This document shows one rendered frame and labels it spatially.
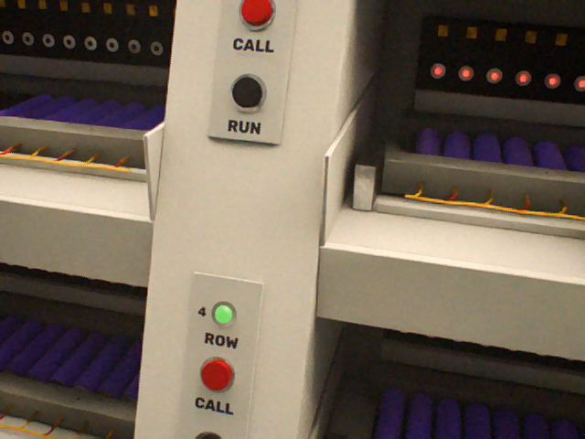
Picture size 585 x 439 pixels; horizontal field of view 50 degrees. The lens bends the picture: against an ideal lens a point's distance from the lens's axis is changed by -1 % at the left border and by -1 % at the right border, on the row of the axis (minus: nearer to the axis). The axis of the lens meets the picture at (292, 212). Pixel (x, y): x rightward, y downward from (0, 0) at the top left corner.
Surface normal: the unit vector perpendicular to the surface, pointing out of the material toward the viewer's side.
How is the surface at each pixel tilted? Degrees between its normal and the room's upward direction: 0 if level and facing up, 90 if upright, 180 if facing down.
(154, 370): 90
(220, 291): 90
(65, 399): 21
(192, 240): 90
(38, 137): 111
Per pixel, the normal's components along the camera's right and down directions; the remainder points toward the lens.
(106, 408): 0.03, -0.90
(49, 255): -0.25, 0.40
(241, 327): -0.22, 0.06
